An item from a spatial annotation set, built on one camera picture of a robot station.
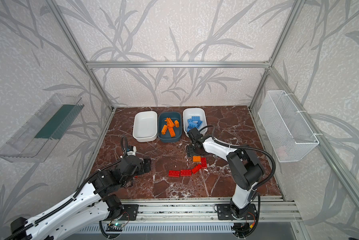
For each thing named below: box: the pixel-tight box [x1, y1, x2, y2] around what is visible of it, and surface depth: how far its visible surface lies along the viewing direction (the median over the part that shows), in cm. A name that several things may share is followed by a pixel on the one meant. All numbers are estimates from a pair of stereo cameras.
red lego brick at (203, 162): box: [201, 157, 207, 169], surface depth 90 cm
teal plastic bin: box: [157, 111, 182, 143], surface depth 107 cm
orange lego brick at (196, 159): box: [192, 155, 201, 163], surface depth 92 cm
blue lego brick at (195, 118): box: [191, 116, 201, 121], surface depth 114 cm
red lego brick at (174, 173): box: [168, 170, 181, 178], surface depth 88 cm
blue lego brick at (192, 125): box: [187, 120, 198, 130], surface depth 107 cm
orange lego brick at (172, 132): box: [168, 128, 176, 138], surface depth 104 cm
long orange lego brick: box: [164, 117, 176, 129], surface depth 107 cm
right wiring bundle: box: [231, 216, 259, 240], surface depth 71 cm
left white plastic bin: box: [132, 111, 158, 143], surface depth 110 cm
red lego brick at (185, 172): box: [180, 169, 192, 177], surface depth 88 cm
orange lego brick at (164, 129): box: [161, 124, 168, 135], surface depth 107 cm
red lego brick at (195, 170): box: [192, 164, 202, 174], surface depth 88 cm
